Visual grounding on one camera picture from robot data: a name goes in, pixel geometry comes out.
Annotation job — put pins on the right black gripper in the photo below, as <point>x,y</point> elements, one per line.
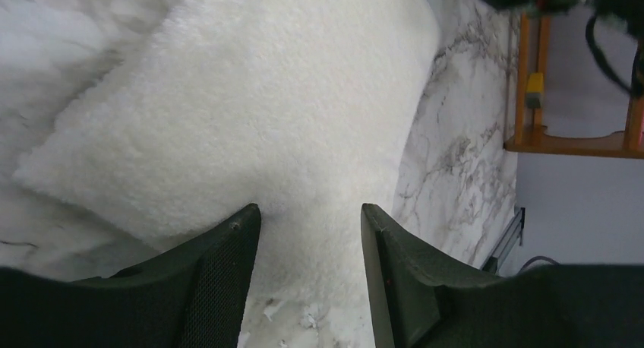
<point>625,15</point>

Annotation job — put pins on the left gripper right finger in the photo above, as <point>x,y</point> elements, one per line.
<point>422,297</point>

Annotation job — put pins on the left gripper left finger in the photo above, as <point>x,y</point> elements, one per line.
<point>193,295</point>

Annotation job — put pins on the cream white towel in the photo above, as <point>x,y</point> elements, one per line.
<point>302,107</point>

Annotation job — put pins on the small yellow object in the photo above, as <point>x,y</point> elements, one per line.
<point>535,89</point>

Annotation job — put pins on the orange wooden rack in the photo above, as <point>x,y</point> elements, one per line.
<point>582,114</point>

